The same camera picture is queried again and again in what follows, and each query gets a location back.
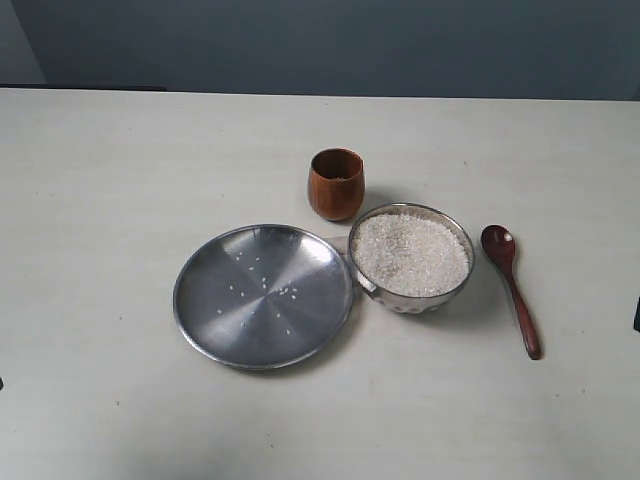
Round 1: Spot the dark red wooden spoon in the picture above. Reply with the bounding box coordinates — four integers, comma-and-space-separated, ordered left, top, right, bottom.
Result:
480, 225, 542, 361

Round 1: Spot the steel bowl of rice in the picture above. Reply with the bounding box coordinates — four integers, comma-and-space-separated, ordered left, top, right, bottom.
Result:
347, 203, 475, 314

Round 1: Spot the clear tape on table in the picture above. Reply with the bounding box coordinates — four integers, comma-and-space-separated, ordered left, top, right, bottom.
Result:
326, 235, 349, 256

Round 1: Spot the brown wooden cup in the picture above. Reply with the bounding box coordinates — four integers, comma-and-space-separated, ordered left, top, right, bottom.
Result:
307, 148, 365, 221

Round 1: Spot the round steel plate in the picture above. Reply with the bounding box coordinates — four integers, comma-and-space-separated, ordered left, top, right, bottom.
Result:
172, 224, 356, 371

